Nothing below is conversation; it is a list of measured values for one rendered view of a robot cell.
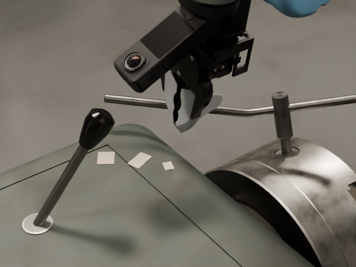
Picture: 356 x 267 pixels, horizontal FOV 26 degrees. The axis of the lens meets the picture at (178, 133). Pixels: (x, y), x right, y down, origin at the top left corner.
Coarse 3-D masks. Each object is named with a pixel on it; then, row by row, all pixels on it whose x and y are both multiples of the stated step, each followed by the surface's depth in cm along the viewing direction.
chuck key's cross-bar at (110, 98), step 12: (108, 96) 104; (120, 96) 104; (132, 96) 104; (336, 96) 103; (348, 96) 102; (216, 108) 103; (228, 108) 104; (240, 108) 104; (252, 108) 104; (264, 108) 103; (300, 108) 103; (312, 108) 103
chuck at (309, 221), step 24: (216, 168) 108; (240, 168) 104; (264, 168) 102; (240, 192) 104; (264, 192) 99; (288, 192) 98; (264, 216) 101; (288, 216) 97; (312, 216) 97; (288, 240) 99; (312, 240) 95; (336, 264) 95
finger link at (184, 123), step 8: (184, 88) 94; (184, 96) 95; (192, 96) 93; (216, 96) 97; (184, 104) 95; (192, 104) 94; (208, 104) 97; (216, 104) 98; (184, 112) 96; (208, 112) 98; (184, 120) 97; (192, 120) 96; (184, 128) 98
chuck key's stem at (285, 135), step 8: (272, 96) 103; (280, 96) 102; (272, 104) 103; (280, 104) 102; (288, 104) 103; (280, 112) 103; (288, 112) 103; (280, 120) 103; (288, 120) 103; (280, 128) 104; (288, 128) 104; (280, 136) 104; (288, 136) 104; (288, 144) 105; (288, 152) 105
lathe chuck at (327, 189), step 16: (272, 144) 110; (304, 144) 107; (256, 160) 105; (272, 160) 104; (288, 160) 104; (304, 160) 104; (320, 160) 104; (336, 160) 104; (288, 176) 101; (304, 176) 101; (320, 176) 101; (336, 176) 101; (352, 176) 102; (304, 192) 99; (320, 192) 99; (336, 192) 100; (320, 208) 98; (336, 208) 98; (352, 208) 99; (336, 224) 97; (352, 224) 98; (336, 240) 96; (352, 240) 97; (352, 256) 97
